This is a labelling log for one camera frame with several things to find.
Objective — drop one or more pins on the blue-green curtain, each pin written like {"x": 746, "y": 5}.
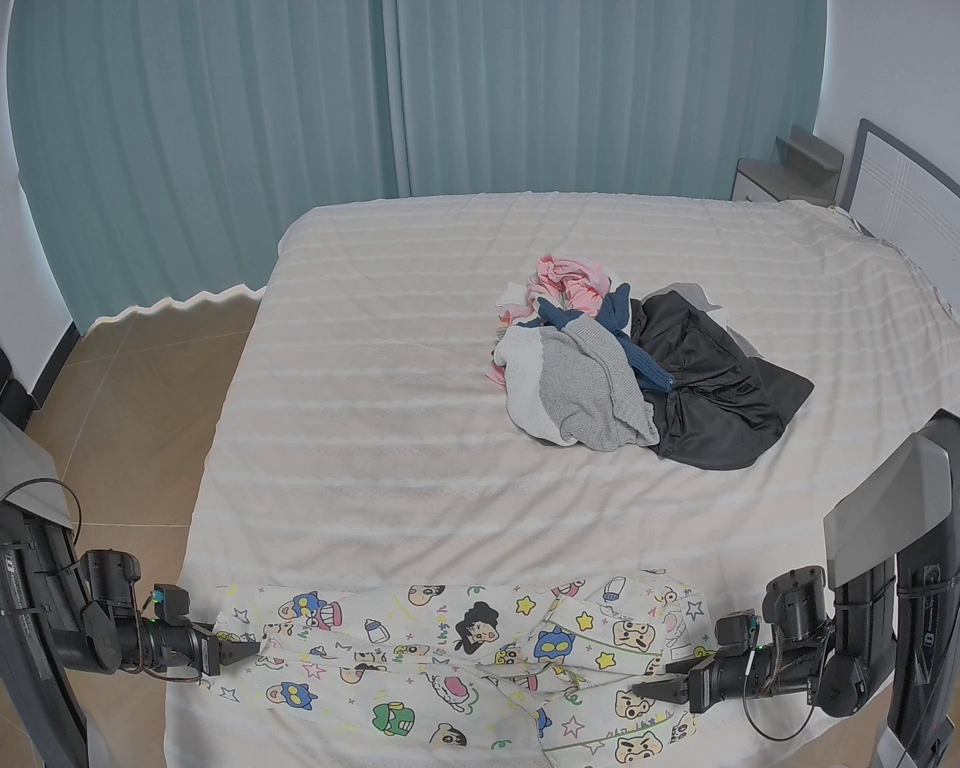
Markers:
{"x": 600, "y": 97}
{"x": 187, "y": 150}

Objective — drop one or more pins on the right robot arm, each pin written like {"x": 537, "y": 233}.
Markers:
{"x": 870, "y": 592}

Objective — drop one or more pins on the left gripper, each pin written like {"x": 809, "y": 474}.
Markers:
{"x": 180, "y": 649}

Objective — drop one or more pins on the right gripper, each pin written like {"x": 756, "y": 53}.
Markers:
{"x": 724, "y": 679}

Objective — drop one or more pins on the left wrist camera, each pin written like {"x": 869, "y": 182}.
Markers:
{"x": 171, "y": 604}

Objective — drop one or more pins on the white printed pyjama top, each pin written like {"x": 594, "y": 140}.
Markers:
{"x": 450, "y": 660}

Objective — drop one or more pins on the bed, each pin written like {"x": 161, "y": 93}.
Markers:
{"x": 390, "y": 337}

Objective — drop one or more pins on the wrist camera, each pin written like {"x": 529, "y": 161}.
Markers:
{"x": 736, "y": 628}
{"x": 171, "y": 604}

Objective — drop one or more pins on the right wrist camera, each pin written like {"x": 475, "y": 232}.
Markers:
{"x": 736, "y": 628}

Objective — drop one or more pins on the grey white bedside table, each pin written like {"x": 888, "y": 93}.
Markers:
{"x": 780, "y": 180}

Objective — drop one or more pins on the pile of clothes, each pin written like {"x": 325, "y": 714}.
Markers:
{"x": 570, "y": 367}

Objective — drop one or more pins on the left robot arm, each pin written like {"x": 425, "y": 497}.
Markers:
{"x": 45, "y": 600}

